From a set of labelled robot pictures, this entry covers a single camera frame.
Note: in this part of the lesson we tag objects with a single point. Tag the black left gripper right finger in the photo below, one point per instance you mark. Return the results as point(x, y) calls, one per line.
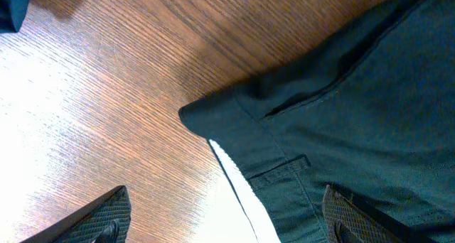
point(351, 220)

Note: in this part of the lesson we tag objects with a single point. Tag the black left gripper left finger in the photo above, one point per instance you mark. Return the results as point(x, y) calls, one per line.
point(104, 220)

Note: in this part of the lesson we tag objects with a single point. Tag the black shorts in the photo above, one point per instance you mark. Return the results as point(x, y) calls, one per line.
point(370, 112)

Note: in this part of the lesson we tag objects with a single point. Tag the folded navy blue garment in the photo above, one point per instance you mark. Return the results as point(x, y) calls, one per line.
point(13, 12)

